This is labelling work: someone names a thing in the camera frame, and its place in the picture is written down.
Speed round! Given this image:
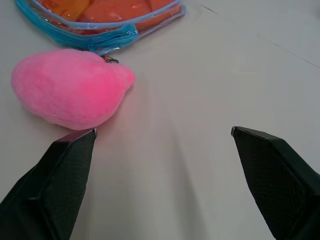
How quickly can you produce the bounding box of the pink fluffy pompom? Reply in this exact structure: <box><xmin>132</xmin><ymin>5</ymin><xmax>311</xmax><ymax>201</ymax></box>
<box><xmin>10</xmin><ymin>48</ymin><xmax>136</xmax><ymax>131</ymax></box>

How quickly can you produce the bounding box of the clear blue-trimmed zipper pouch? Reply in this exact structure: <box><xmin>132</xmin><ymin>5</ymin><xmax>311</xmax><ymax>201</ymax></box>
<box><xmin>14</xmin><ymin>0</ymin><xmax>188</xmax><ymax>56</ymax></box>

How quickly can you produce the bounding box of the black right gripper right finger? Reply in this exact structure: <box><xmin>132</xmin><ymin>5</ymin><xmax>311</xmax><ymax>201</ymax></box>
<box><xmin>230</xmin><ymin>125</ymin><xmax>320</xmax><ymax>240</ymax></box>

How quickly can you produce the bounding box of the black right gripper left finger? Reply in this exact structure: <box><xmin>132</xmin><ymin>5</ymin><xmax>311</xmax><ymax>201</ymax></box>
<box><xmin>0</xmin><ymin>128</ymin><xmax>98</xmax><ymax>240</ymax></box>

